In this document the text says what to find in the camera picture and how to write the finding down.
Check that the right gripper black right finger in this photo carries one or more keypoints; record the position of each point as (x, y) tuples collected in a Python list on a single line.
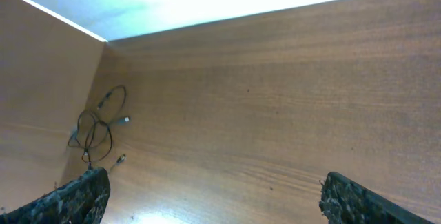
[(344, 201)]

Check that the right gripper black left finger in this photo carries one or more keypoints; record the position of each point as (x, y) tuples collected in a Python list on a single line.
[(82, 200)]

